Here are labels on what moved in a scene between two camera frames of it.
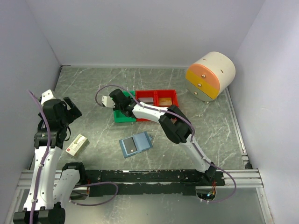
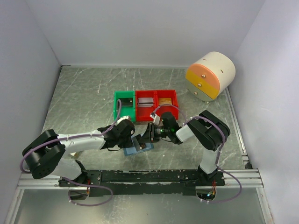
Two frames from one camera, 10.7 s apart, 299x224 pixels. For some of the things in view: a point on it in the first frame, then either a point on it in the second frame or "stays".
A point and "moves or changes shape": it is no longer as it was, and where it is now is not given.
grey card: (130, 145) moves or changes shape
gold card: (165, 101) stays
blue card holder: (138, 142) stays
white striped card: (146, 99) stays
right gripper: (116, 108) -> (149, 135)
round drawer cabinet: (210, 75) stays
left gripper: (72, 113) -> (128, 143)
